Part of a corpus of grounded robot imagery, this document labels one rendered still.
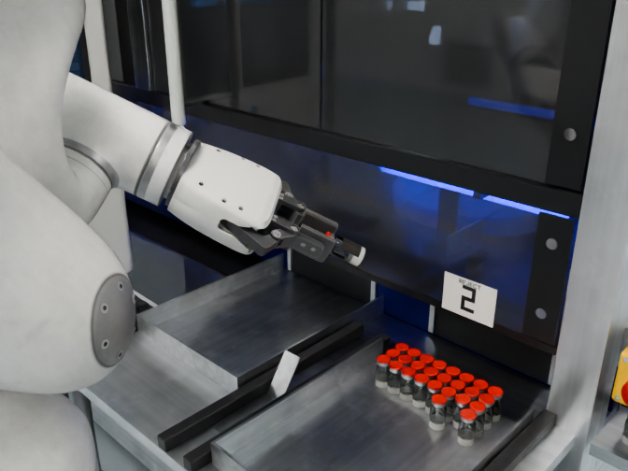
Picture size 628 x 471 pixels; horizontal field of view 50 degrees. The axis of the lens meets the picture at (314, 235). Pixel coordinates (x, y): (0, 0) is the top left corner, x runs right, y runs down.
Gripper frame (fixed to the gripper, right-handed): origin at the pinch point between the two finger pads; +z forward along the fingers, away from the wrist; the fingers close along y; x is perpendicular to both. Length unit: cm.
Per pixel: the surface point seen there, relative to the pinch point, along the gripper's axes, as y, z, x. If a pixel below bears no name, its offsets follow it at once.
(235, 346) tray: -17.9, 2.4, -40.0
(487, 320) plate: -14.5, 30.4, -10.8
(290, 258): -46, 7, -41
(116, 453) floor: -63, -4, -157
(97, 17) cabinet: -65, -46, -22
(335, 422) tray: -1.5, 16.7, -28.3
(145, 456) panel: -53, 3, -136
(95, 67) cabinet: -62, -43, -31
